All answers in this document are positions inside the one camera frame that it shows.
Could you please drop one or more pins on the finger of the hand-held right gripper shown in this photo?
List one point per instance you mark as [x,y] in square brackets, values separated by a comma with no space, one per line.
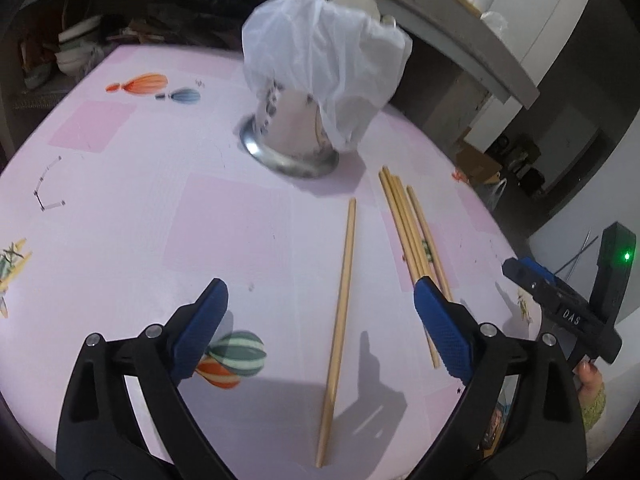
[527,272]

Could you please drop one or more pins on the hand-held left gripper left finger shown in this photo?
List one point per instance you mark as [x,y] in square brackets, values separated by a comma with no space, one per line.
[200,330]

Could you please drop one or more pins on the cardboard box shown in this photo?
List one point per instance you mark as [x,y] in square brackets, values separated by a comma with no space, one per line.
[475,160]

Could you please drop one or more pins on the stack of white bowls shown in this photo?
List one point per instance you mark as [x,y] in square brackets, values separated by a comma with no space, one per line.
[75,35]

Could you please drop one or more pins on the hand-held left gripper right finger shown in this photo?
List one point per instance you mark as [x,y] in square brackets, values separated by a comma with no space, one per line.
[445,330]

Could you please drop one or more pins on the clear plastic bag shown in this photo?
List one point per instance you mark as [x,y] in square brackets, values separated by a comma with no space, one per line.
[497,192]
[495,21]

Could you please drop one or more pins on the person's right hand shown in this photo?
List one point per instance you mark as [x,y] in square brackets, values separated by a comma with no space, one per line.
[589,377]

